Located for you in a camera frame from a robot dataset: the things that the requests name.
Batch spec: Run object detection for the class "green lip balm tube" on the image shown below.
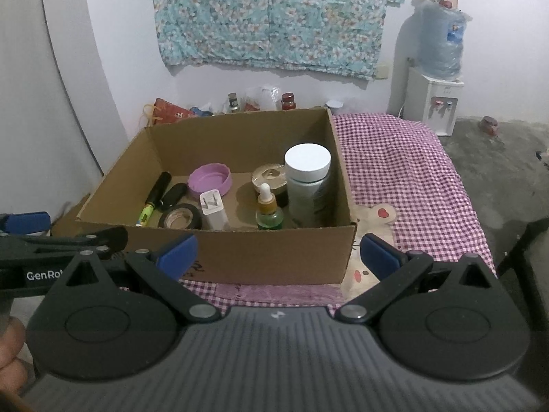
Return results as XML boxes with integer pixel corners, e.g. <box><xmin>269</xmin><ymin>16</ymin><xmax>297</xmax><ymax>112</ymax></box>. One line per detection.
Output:
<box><xmin>136</xmin><ymin>204</ymin><xmax>156</xmax><ymax>227</ymax></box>

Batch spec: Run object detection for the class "black cylinder flashlight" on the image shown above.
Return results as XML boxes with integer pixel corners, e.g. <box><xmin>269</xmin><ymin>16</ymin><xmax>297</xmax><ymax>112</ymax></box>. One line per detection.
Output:
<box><xmin>143</xmin><ymin>172</ymin><xmax>172</xmax><ymax>211</ymax></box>

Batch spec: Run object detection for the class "green dropper bottle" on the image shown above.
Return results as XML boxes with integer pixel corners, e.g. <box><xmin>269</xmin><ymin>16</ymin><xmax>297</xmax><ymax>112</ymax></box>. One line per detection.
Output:
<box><xmin>256</xmin><ymin>183</ymin><xmax>284</xmax><ymax>230</ymax></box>

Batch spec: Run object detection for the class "purple checkered bear tablecloth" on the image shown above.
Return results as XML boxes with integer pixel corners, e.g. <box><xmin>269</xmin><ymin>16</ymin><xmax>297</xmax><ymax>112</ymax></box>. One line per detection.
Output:
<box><xmin>116</xmin><ymin>112</ymin><xmax>498</xmax><ymax>305</ymax></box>

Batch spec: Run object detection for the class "white charger plug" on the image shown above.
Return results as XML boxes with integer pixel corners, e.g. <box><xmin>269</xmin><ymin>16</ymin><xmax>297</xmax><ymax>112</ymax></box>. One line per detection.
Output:
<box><xmin>198</xmin><ymin>190</ymin><xmax>230</xmax><ymax>231</ymax></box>

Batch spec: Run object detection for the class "white pill bottle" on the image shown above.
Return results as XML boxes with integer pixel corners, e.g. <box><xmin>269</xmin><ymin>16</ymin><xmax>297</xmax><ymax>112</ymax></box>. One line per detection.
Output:
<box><xmin>284</xmin><ymin>144</ymin><xmax>332</xmax><ymax>228</ymax></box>

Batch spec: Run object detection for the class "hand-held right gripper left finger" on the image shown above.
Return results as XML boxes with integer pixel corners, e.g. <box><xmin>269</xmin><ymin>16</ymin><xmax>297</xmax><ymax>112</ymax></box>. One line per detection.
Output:
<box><xmin>64</xmin><ymin>234</ymin><xmax>224</xmax><ymax>323</ymax></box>

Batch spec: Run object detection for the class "white water dispenser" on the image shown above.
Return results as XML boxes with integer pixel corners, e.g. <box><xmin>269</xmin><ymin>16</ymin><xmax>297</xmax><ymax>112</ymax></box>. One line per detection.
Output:
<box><xmin>405</xmin><ymin>66</ymin><xmax>465</xmax><ymax>136</ymax></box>

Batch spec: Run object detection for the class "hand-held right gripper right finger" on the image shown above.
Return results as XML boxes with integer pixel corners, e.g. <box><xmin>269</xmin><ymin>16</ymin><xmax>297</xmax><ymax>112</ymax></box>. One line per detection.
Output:
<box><xmin>335</xmin><ymin>232</ymin><xmax>496</xmax><ymax>324</ymax></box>

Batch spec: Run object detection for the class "gold lid cosmetic jar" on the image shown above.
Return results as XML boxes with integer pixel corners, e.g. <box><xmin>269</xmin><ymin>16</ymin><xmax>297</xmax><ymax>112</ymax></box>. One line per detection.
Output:
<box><xmin>251</xmin><ymin>163</ymin><xmax>289</xmax><ymax>207</ymax></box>

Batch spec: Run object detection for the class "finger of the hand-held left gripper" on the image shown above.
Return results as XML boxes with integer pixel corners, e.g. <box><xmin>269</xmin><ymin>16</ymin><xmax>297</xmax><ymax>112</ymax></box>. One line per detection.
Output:
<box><xmin>0</xmin><ymin>211</ymin><xmax>51</xmax><ymax>238</ymax></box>
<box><xmin>0</xmin><ymin>227</ymin><xmax>129</xmax><ymax>266</ymax></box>

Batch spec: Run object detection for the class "small brown cardboard box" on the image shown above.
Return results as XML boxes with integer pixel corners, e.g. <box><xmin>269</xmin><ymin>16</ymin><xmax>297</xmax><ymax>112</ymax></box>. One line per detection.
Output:
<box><xmin>50</xmin><ymin>197</ymin><xmax>93</xmax><ymax>238</ymax></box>

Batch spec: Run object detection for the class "red patterned bag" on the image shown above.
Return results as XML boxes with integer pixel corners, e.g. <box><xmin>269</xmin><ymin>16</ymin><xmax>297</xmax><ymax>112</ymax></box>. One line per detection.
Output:
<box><xmin>152</xmin><ymin>98</ymin><xmax>194</xmax><ymax>126</ymax></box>

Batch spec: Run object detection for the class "black key fob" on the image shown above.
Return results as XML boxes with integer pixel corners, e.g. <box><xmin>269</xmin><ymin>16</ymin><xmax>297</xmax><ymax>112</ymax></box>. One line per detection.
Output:
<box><xmin>160</xmin><ymin>182</ymin><xmax>188</xmax><ymax>212</ymax></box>

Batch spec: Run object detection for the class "pink plastic lid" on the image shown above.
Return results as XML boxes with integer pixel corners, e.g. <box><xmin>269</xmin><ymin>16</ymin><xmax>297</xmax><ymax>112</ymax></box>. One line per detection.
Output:
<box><xmin>188</xmin><ymin>162</ymin><xmax>232</xmax><ymax>200</ymax></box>

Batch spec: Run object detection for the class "black tape roll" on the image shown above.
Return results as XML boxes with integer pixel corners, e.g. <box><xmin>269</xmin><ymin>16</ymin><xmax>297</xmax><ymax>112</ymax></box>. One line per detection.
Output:
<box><xmin>158</xmin><ymin>203</ymin><xmax>203</xmax><ymax>230</ymax></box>

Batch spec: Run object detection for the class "clear plastic bag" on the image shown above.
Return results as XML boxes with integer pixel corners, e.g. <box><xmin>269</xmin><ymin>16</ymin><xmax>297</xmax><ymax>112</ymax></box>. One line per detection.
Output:
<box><xmin>244</xmin><ymin>86</ymin><xmax>279</xmax><ymax>112</ymax></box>

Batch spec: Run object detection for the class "teal floral cloth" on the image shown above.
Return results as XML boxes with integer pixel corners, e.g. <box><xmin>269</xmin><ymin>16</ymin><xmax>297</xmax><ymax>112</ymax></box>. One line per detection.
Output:
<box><xmin>150</xmin><ymin>0</ymin><xmax>406</xmax><ymax>80</ymax></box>

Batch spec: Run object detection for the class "person's left hand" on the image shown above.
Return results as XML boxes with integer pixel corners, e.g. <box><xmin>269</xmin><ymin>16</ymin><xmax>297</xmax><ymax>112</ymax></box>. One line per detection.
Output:
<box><xmin>0</xmin><ymin>315</ymin><xmax>27</xmax><ymax>400</ymax></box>

